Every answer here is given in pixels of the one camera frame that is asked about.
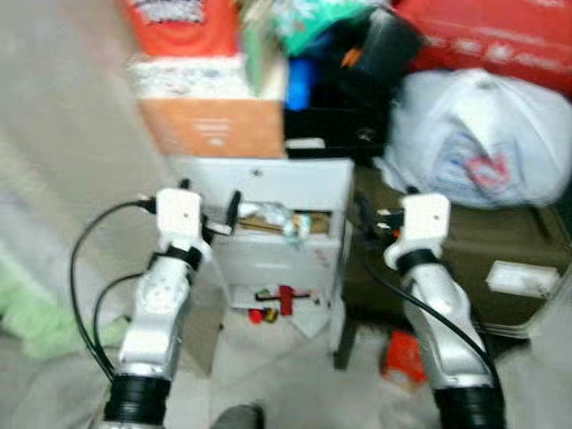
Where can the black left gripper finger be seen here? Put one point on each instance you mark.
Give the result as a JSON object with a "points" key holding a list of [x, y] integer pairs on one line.
{"points": [[234, 208]]}

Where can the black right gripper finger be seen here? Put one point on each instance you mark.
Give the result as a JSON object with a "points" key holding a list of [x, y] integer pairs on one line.
{"points": [[363, 212]]}

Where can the white paper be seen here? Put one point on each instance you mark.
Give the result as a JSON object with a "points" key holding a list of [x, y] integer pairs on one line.
{"points": [[273, 214]]}

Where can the brown cardboard piece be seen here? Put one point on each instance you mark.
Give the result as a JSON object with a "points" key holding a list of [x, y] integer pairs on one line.
{"points": [[315, 222]]}

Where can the white open cabinet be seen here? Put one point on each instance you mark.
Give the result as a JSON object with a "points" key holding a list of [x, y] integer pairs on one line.
{"points": [[286, 183]]}

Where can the orange cardboard box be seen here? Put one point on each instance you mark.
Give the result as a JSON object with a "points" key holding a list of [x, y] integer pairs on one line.
{"points": [[214, 125]]}

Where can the black crate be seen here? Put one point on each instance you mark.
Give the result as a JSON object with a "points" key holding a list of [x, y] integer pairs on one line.
{"points": [[335, 125]]}

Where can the small red ball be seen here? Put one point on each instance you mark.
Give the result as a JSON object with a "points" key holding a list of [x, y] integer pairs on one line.
{"points": [[256, 315]]}

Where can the red tool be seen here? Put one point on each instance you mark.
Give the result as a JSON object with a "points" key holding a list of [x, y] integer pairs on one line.
{"points": [[286, 299]]}

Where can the olive brown storage box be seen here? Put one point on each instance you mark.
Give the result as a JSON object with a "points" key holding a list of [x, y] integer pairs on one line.
{"points": [[500, 237]]}

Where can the white plastic bag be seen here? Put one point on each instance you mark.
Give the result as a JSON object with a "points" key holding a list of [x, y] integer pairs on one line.
{"points": [[478, 134]]}

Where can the small red packet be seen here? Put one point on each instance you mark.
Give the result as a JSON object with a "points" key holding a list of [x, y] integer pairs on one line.
{"points": [[404, 357]]}

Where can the blue plastic container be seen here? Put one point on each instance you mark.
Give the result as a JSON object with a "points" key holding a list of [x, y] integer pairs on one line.
{"points": [[299, 82]]}

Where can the white rectangular label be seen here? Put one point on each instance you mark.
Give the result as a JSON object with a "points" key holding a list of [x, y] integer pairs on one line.
{"points": [[523, 279]]}

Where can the black round container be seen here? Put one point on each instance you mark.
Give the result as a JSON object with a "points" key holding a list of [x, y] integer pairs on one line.
{"points": [[384, 45]]}

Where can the red printed bag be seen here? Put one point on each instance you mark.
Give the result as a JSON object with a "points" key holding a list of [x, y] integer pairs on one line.
{"points": [[183, 27]]}

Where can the silver left robot leg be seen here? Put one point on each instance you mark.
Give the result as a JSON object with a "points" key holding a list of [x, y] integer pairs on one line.
{"points": [[234, 417]]}

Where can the teal green cloth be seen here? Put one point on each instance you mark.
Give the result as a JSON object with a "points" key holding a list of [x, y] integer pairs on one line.
{"points": [[313, 22]]}

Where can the light green cloth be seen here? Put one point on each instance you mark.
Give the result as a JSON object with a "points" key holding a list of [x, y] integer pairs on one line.
{"points": [[36, 313]]}

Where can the large red cardboard box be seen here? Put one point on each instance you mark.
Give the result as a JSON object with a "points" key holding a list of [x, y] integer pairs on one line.
{"points": [[492, 36]]}

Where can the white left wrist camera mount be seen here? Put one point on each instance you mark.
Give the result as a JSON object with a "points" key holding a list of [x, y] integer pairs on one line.
{"points": [[179, 214]]}

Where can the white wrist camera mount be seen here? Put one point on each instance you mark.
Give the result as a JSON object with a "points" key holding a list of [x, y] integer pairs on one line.
{"points": [[179, 214], [424, 223]]}

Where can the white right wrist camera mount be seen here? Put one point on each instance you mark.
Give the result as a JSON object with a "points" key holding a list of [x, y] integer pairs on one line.
{"points": [[424, 223]]}

